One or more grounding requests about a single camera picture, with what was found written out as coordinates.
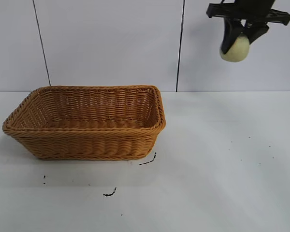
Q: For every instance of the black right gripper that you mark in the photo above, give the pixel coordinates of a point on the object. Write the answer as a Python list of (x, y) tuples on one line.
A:
[(253, 9)]

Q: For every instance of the pale yellow egg yolk pastry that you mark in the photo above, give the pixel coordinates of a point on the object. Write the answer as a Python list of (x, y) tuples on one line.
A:
[(239, 50)]

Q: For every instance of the brown woven wicker basket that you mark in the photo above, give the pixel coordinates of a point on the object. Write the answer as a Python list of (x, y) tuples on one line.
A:
[(87, 145)]

